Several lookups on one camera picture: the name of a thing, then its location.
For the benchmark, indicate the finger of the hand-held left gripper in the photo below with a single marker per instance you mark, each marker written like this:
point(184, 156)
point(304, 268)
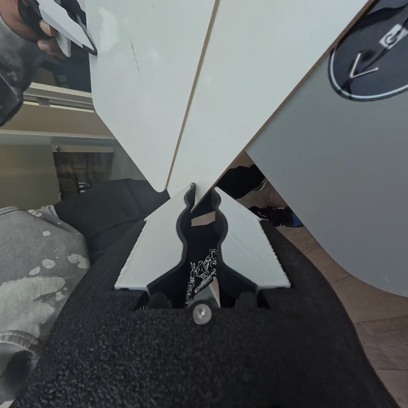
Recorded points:
point(67, 19)

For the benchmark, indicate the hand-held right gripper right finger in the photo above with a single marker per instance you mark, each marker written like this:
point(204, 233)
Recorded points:
point(255, 255)

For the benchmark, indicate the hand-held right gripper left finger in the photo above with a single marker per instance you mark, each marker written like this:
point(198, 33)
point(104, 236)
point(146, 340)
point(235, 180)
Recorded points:
point(153, 255)

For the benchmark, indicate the white rounded board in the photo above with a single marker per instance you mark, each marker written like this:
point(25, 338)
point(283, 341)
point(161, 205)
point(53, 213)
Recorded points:
point(143, 111)
point(255, 79)

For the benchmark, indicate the person's left forearm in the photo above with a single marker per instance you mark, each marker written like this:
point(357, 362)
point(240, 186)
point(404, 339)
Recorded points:
point(12, 79)

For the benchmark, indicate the black round desk grommet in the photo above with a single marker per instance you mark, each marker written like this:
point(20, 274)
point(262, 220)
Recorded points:
point(392, 79)

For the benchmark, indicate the person's left hand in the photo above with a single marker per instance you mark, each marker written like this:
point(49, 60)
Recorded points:
point(47, 44)

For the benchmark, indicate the black and blue shoe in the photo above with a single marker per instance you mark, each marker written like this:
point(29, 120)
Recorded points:
point(274, 216)
point(242, 183)

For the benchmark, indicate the black cloth with white print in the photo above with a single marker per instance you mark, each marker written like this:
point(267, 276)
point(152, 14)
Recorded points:
point(199, 242)

